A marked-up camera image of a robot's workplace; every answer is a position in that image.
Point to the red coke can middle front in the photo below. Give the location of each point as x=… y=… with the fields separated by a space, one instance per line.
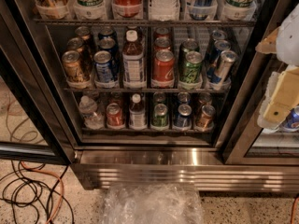
x=163 y=66

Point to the open left fridge door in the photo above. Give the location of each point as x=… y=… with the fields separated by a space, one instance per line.
x=26 y=53

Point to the clear water bottle bottom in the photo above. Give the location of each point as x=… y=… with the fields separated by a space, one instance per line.
x=93 y=118

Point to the blue can behind right door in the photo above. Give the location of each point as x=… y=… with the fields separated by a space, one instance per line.
x=292 y=120

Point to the stainless steel drinks fridge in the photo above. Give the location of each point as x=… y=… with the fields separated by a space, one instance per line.
x=106 y=157

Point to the green can bottom front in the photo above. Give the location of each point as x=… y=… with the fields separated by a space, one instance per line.
x=160 y=116

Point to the blue pepsi can middle front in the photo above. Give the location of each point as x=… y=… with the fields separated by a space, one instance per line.
x=104 y=66

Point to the brown tea bottle bottom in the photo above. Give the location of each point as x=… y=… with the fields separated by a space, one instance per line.
x=137 y=113

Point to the blue silver redbull can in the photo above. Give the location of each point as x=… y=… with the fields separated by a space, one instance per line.
x=199 y=0

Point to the brown tea bottle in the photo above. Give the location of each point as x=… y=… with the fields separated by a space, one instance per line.
x=133 y=58
x=137 y=113

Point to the red cola top shelf can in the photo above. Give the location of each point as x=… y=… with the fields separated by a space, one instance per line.
x=127 y=8

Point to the right glass fridge door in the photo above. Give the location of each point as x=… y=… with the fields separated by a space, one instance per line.
x=252 y=144

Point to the gold can middle front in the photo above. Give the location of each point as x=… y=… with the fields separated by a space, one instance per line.
x=74 y=67

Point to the white ribbed top shelf bottle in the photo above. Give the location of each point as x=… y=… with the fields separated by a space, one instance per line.
x=164 y=10

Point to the brown tea bottle middle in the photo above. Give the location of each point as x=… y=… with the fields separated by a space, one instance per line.
x=133 y=58

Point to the red can bottom front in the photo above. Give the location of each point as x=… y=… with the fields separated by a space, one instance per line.
x=114 y=115

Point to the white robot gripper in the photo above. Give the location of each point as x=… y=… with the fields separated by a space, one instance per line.
x=290 y=42

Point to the slim redbull can middle front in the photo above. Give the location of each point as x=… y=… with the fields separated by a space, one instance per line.
x=224 y=64

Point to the clear plastic wrap bundle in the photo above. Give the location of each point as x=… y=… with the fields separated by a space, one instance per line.
x=153 y=204

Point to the white green zero can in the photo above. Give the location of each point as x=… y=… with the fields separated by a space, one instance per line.
x=88 y=9

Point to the slim redbull can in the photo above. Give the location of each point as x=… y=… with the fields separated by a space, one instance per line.
x=224 y=64
x=218 y=47

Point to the blue can bottom front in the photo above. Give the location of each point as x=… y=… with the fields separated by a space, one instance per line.
x=183 y=116

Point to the green can middle front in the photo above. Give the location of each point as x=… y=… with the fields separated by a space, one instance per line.
x=190 y=69

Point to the orange gold can bottom front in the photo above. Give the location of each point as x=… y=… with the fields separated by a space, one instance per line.
x=206 y=116

